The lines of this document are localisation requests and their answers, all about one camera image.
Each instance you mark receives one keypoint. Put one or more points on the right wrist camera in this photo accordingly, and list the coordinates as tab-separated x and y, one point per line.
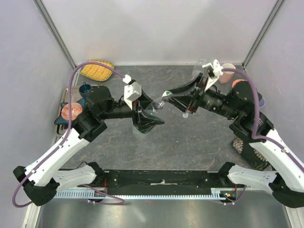
214	72

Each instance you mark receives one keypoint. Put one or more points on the black base bar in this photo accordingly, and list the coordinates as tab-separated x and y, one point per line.
160	183

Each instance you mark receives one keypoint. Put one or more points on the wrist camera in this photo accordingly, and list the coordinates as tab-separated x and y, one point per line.
214	72
132	91

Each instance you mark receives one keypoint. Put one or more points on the blue star plate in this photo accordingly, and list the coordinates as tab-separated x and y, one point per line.
60	120

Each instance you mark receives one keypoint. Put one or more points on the green white bottle cap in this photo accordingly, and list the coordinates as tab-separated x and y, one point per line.
166	93

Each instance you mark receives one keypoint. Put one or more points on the green label bottle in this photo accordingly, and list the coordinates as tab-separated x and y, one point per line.
159	108

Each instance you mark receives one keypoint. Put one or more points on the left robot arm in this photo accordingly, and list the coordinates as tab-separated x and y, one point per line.
44	178

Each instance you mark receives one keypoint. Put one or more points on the pink cup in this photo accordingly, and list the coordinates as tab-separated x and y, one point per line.
227	75

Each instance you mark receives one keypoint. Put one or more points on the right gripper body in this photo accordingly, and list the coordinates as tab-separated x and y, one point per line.
202	92

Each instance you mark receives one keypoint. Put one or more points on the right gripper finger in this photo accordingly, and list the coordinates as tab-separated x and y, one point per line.
183	102
185	89

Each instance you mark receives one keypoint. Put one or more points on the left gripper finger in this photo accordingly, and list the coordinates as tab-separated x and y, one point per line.
146	122
145	100

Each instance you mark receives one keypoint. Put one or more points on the metal tray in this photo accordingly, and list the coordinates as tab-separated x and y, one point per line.
75	96

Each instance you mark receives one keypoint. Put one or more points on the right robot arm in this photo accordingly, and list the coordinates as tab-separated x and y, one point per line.
255	135

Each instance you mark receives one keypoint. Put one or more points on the orange patterned bowl left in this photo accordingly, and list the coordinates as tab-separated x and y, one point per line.
76	109

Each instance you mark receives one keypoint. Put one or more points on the slotted cable duct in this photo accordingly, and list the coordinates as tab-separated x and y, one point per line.
216	194

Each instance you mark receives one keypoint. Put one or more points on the orange patterned bowl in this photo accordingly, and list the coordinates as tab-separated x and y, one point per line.
76	109
237	81

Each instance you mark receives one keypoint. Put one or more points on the yellow woven plate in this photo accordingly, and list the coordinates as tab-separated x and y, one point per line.
96	72

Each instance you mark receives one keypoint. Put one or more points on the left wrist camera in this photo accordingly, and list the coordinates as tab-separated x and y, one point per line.
132	91

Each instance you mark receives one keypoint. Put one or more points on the dark patterned pouch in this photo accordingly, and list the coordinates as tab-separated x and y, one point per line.
251	155

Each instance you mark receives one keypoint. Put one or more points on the orange patterned bowl right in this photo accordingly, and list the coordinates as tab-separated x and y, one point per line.
237	81

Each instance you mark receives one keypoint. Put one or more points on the dark blue teacup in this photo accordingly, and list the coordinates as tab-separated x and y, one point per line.
84	90

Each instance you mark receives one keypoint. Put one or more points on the red label clear bottle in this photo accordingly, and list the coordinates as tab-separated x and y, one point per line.
198	68

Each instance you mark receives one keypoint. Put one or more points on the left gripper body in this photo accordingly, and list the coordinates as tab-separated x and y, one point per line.
136	108

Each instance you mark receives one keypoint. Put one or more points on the purple cup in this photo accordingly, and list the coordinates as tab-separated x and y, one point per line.
261	100

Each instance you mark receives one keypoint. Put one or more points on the clear bottle blue-white cap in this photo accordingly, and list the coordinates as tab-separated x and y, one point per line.
137	134

